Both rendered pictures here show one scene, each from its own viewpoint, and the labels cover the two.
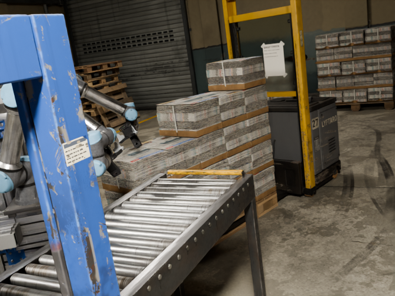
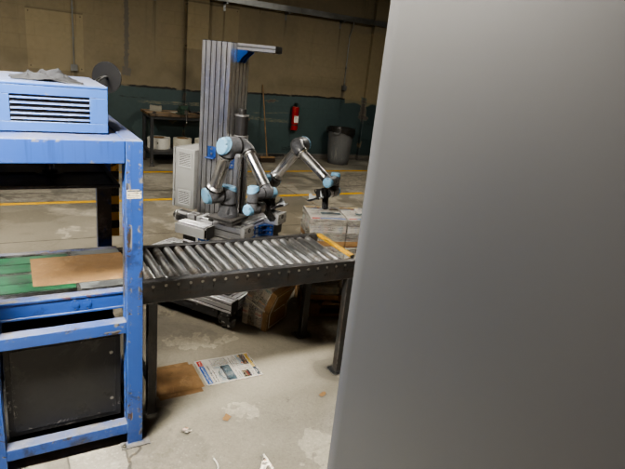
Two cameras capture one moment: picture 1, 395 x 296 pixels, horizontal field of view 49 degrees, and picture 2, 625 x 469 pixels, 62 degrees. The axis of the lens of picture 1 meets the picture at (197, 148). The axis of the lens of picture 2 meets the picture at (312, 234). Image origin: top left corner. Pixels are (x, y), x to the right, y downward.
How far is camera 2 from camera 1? 1.82 m
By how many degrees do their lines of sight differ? 31
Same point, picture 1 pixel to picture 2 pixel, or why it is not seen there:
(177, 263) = (234, 280)
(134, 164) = (313, 220)
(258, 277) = (339, 338)
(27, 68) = (117, 159)
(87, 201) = (134, 215)
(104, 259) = (137, 241)
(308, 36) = not seen: outside the picture
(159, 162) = (337, 227)
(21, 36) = (118, 148)
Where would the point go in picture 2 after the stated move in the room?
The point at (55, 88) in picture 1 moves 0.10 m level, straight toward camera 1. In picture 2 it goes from (129, 168) to (114, 172)
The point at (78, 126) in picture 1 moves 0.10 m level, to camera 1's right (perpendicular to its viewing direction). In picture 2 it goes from (138, 185) to (153, 190)
